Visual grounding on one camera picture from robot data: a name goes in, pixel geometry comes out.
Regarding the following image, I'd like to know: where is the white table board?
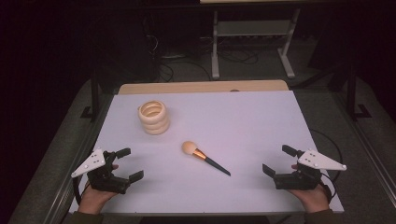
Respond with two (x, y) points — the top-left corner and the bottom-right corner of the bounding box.
(68, 91), (345, 216)

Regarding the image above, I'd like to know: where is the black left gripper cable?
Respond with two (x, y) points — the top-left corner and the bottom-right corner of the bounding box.
(72, 176), (92, 206)

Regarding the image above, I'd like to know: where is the makeup brush with black handle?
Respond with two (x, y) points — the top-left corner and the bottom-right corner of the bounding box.
(181, 140), (232, 177)

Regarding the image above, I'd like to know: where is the person's left hand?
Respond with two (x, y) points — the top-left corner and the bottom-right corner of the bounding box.
(78, 184), (119, 216)

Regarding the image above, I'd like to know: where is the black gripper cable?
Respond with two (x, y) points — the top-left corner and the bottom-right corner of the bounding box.
(72, 176), (92, 206)
(309, 128), (344, 200)

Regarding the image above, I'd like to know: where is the person's right hand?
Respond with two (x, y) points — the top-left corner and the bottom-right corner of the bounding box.
(288, 183), (331, 214)

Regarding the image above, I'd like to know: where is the white metal stand frame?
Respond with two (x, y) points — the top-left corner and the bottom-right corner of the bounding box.
(210, 8), (302, 80)

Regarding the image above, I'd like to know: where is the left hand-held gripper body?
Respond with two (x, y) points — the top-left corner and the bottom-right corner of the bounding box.
(70, 148), (132, 195)

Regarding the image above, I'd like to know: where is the black metal stand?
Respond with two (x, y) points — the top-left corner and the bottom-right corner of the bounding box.
(79, 68), (103, 121)
(345, 63), (374, 121)

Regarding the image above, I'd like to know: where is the black floor cable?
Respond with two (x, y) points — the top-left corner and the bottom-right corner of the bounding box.
(159, 55), (213, 83)
(217, 49), (260, 65)

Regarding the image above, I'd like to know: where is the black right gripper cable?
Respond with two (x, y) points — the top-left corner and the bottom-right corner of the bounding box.
(309, 128), (344, 200)

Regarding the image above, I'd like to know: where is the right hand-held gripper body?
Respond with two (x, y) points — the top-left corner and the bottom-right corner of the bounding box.
(274, 148), (347, 190)

